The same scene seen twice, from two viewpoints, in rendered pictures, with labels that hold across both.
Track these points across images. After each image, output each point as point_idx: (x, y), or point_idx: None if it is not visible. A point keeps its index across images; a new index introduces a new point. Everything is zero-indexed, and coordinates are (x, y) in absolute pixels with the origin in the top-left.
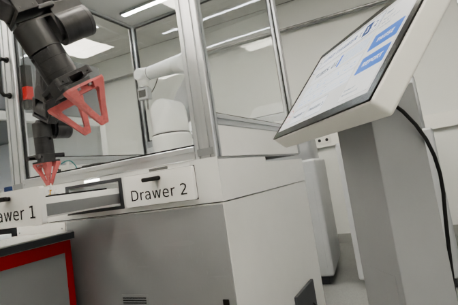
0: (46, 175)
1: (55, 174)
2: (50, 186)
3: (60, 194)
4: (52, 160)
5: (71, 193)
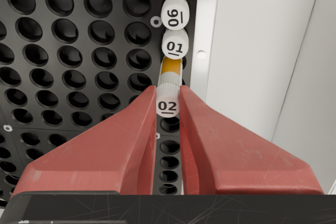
0: (152, 185)
1: (130, 106)
2: (169, 83)
3: None
4: (211, 207)
5: None
